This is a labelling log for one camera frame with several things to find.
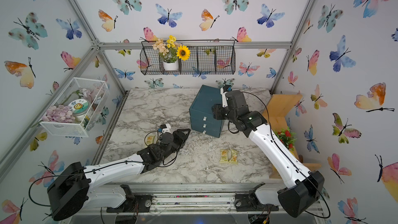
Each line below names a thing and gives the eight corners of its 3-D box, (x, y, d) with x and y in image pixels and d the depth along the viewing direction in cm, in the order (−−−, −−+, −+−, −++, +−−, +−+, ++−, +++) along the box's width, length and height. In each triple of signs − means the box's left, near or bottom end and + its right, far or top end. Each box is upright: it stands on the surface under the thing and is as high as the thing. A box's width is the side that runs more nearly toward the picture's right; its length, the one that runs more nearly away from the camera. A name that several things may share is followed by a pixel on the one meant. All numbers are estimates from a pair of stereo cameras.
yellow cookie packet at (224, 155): (220, 162, 89) (220, 160, 87) (219, 150, 93) (219, 149, 91) (228, 162, 89) (228, 160, 87) (227, 150, 93) (227, 149, 91)
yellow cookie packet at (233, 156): (229, 163, 88) (229, 161, 86) (227, 151, 93) (228, 149, 90) (238, 163, 88) (239, 161, 86) (237, 151, 92) (238, 149, 90)
